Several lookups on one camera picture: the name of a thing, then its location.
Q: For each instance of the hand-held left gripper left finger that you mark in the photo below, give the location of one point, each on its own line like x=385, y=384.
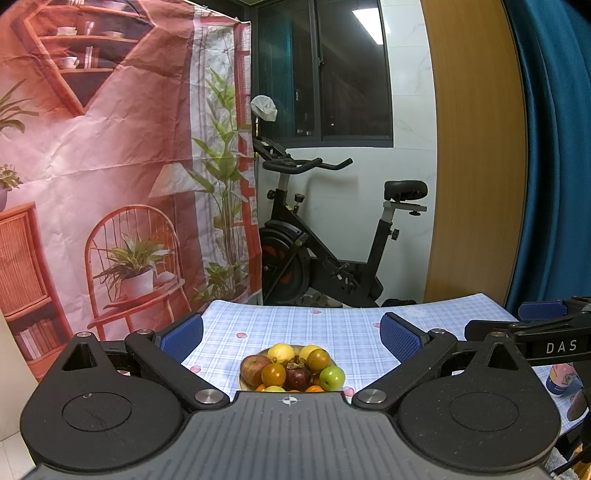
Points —
x=182, y=334

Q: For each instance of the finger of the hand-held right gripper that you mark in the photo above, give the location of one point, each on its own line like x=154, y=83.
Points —
x=489, y=328
x=540, y=310

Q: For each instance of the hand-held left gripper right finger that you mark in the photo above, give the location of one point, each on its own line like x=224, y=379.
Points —
x=399, y=337

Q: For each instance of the beige round plate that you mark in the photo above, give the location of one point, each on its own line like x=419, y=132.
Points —
x=339, y=362

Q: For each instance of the green jujube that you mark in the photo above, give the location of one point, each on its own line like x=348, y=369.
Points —
x=332, y=377

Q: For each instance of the dark greenish mandarin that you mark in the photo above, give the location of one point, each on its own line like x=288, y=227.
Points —
x=318, y=360
x=273, y=374

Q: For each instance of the yellow lemon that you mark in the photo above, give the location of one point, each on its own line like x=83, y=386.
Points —
x=308, y=350
x=280, y=353

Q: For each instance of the yellow-green jujube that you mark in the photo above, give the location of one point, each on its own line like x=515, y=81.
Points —
x=275, y=389

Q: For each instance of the dark purple mangosteen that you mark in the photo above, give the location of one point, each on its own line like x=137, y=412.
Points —
x=298, y=377

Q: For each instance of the cartoon print cup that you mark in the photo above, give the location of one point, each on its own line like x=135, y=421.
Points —
x=561, y=379

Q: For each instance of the blue checked tablecloth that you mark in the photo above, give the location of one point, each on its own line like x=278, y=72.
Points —
x=323, y=325

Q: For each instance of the red apple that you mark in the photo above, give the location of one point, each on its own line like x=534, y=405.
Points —
x=253, y=369

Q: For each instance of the black exercise bike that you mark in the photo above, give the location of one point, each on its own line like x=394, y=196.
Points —
x=295, y=258

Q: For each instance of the blue curtain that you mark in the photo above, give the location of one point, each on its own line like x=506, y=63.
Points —
x=558, y=161

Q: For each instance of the wooden door panel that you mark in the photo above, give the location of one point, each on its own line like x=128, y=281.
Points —
x=475, y=161

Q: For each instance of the pink printed backdrop cloth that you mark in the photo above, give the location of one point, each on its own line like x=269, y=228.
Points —
x=115, y=161

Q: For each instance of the white cloth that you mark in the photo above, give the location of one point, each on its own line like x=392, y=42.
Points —
x=263, y=108

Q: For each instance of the dark window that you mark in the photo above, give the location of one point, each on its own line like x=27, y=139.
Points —
x=341, y=69

